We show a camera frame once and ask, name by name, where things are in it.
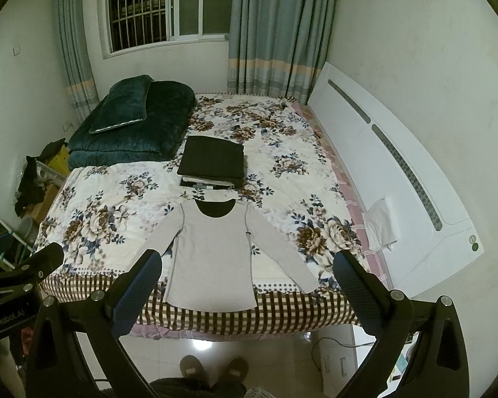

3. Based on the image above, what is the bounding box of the white bed headboard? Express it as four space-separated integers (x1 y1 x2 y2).
308 63 484 297

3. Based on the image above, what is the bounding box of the black folded clothes stack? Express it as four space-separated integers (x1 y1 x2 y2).
177 136 245 190

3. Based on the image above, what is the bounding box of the pink mattress pad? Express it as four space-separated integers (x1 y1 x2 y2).
291 102 393 289

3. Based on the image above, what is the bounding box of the left grey-blue curtain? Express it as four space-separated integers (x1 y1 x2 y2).
52 0 100 122

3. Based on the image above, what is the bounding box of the beige long sleeve shirt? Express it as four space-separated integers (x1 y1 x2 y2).
135 199 318 313

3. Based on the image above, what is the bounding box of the white folded cloth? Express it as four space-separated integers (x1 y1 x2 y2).
363 197 399 252

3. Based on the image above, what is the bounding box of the grey-blue curtain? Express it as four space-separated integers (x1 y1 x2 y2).
52 0 100 122
227 0 336 104

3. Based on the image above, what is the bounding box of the window with metal bars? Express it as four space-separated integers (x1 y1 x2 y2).
98 0 232 58

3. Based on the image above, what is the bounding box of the yellow cardboard box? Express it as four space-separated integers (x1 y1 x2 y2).
30 145 70 225

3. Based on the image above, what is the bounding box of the right grey-blue curtain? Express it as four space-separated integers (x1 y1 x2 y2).
227 0 336 104

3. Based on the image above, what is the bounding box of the dark green pillow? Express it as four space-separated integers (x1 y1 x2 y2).
89 75 153 134

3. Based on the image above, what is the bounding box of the black clothes pile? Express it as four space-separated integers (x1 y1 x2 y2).
14 138 68 218

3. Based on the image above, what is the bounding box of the dark green folded quilt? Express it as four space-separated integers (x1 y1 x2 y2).
68 81 197 170

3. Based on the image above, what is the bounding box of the right dark slipper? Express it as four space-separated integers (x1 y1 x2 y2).
220 358 249 383

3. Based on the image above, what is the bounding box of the black cable on floor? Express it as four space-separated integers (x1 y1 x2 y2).
309 335 377 373

